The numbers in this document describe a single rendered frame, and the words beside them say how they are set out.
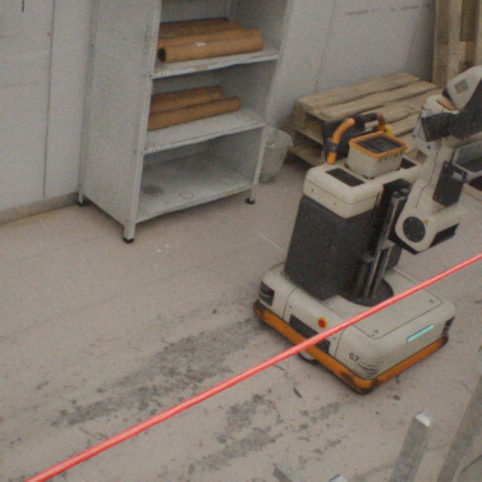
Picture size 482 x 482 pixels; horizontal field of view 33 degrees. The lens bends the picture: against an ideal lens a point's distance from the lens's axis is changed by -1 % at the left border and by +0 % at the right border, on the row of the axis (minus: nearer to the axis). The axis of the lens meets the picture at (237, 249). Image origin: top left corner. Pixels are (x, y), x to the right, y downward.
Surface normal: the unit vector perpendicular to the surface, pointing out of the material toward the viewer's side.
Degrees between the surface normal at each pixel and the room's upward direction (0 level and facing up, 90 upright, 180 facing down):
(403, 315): 0
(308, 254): 90
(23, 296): 0
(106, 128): 90
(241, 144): 90
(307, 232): 90
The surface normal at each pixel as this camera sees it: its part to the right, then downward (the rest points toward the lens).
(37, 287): 0.17, -0.84
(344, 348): -0.72, 0.26
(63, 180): 0.68, 0.48
